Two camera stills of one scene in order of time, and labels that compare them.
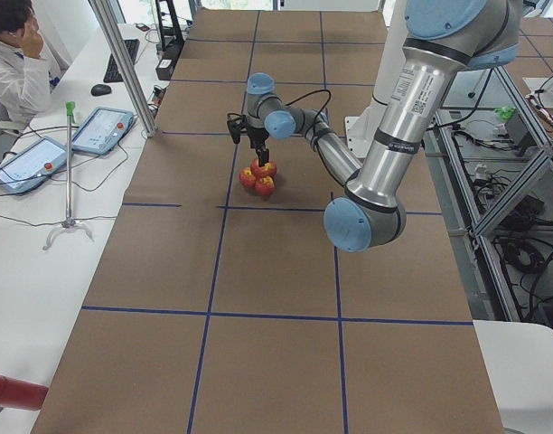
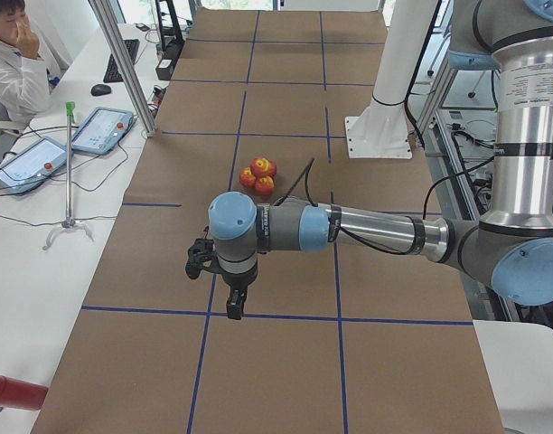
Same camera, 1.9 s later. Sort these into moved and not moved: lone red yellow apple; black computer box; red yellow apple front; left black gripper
Moved: left black gripper
Not moved: lone red yellow apple; red yellow apple front; black computer box
